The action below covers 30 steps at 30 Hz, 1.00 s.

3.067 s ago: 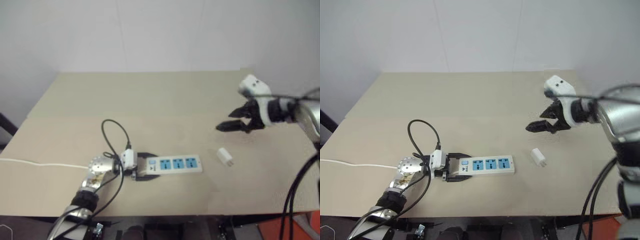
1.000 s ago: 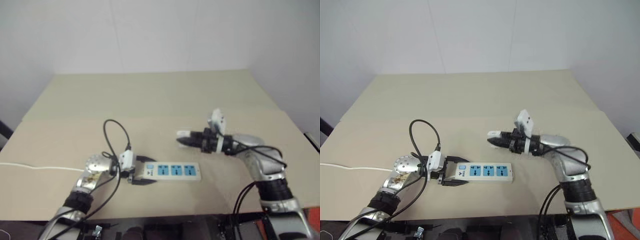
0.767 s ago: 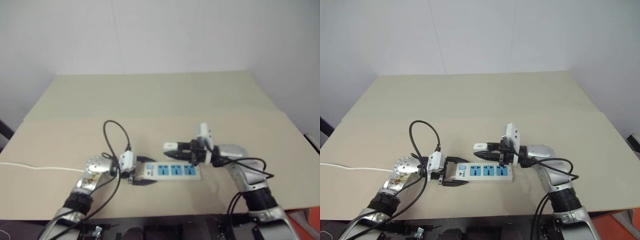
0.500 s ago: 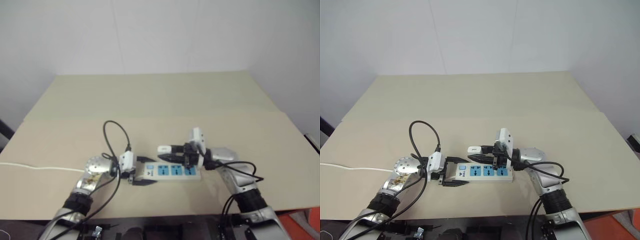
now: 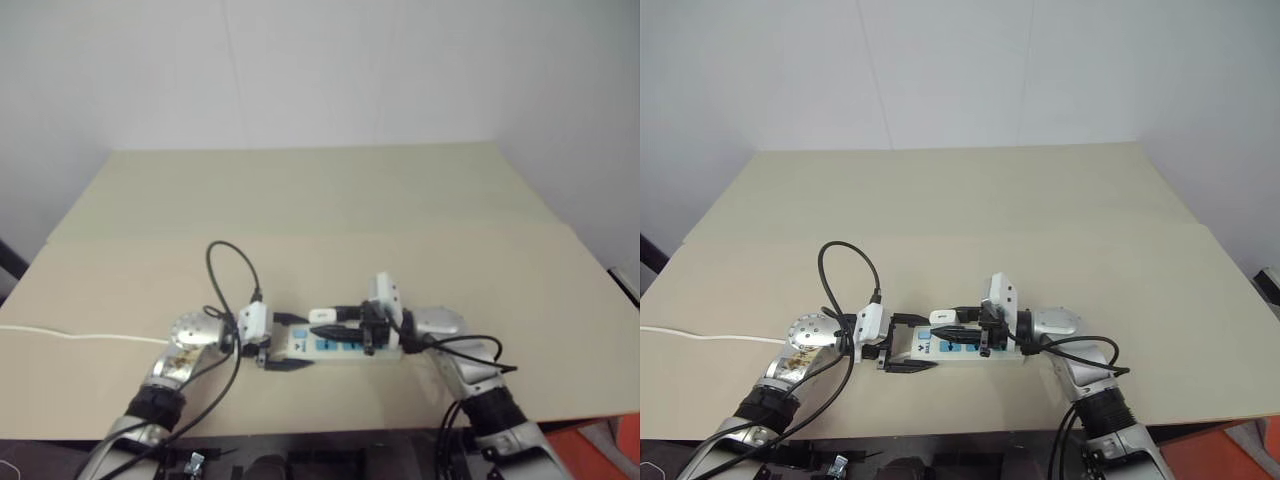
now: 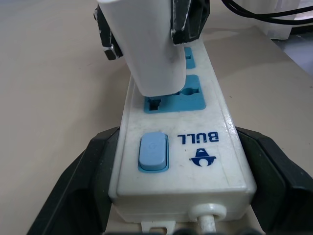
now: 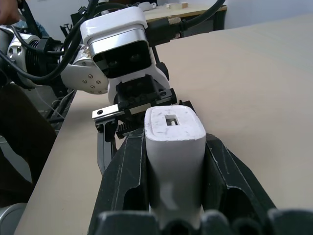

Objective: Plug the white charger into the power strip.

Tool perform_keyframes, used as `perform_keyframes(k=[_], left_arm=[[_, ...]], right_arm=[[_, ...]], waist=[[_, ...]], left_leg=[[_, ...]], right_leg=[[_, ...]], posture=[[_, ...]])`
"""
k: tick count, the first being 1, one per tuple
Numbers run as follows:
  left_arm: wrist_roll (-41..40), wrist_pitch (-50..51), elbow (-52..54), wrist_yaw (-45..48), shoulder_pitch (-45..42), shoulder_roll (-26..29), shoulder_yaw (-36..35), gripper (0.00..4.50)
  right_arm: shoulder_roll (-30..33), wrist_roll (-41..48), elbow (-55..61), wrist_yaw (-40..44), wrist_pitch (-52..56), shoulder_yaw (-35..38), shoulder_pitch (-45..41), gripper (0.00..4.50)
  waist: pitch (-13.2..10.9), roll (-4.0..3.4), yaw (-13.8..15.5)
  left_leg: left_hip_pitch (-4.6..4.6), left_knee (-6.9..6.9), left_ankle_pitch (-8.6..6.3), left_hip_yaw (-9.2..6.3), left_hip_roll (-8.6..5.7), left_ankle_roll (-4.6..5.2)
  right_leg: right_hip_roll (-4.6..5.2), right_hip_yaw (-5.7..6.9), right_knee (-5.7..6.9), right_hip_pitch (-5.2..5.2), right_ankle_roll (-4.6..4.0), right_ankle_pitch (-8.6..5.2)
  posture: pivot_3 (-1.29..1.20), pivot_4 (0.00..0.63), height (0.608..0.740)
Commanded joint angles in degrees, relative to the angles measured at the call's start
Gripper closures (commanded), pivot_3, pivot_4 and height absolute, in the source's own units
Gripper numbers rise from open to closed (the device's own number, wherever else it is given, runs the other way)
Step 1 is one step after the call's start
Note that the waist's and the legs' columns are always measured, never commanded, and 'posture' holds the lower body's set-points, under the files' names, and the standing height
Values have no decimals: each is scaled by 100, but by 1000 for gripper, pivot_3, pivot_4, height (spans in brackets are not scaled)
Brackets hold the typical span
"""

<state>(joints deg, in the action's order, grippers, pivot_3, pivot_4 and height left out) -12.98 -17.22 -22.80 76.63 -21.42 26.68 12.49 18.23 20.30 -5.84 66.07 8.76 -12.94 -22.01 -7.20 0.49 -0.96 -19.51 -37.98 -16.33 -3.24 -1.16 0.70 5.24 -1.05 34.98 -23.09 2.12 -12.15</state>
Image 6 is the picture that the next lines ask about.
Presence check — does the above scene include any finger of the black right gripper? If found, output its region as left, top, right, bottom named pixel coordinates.
left=168, top=0, right=211, bottom=46
left=93, top=4, right=124, bottom=61

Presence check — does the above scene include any white power strip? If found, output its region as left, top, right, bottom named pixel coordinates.
left=108, top=40, right=257, bottom=229

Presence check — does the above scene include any translucent white plastic box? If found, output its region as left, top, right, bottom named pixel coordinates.
left=263, top=10, right=313, bottom=40

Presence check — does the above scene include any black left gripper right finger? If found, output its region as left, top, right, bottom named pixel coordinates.
left=235, top=126, right=313, bottom=235

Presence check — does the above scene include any black cable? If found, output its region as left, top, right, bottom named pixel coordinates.
left=221, top=0, right=313, bottom=26
left=227, top=0, right=313, bottom=20

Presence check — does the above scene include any white charger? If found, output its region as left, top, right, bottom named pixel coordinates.
left=97, top=0, right=187, bottom=96

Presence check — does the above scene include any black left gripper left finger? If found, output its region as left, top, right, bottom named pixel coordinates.
left=25, top=126, right=122, bottom=235

